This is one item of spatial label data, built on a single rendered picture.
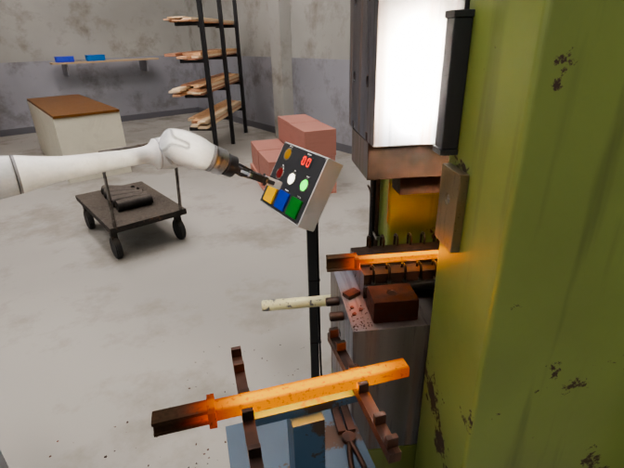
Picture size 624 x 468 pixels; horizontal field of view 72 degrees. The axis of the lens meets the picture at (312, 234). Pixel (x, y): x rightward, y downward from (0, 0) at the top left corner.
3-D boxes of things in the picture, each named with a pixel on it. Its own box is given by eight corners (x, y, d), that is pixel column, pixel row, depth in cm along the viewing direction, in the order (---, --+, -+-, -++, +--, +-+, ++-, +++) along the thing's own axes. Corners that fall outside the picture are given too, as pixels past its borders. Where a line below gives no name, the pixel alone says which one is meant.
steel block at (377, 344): (350, 451, 128) (352, 331, 110) (331, 364, 163) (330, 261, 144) (526, 431, 133) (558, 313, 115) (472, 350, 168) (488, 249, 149)
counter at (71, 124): (71, 184, 536) (52, 116, 501) (41, 150, 706) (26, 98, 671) (132, 172, 577) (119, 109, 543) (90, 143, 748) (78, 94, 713)
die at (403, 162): (367, 180, 108) (368, 143, 104) (351, 160, 126) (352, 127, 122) (524, 171, 112) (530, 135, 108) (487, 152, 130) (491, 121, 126)
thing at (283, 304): (262, 315, 172) (261, 304, 170) (262, 307, 177) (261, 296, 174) (370, 305, 176) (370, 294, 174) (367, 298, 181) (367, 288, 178)
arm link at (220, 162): (207, 173, 137) (224, 179, 140) (218, 147, 136) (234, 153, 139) (199, 166, 144) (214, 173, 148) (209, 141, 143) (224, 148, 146)
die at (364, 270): (363, 298, 123) (364, 273, 120) (349, 265, 141) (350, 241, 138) (501, 287, 127) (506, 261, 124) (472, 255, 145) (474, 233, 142)
